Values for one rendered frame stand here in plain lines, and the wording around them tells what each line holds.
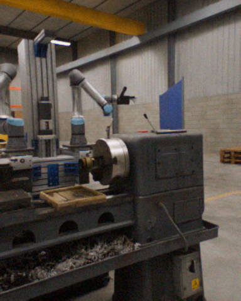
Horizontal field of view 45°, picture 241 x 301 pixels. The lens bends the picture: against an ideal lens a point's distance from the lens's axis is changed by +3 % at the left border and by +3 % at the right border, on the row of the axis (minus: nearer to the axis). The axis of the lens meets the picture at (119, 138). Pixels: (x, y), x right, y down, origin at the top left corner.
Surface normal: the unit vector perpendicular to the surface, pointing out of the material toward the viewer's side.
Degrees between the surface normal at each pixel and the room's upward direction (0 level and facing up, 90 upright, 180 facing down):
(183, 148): 90
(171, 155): 90
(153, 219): 90
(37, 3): 90
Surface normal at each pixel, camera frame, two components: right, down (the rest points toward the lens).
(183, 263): 0.51, -0.01
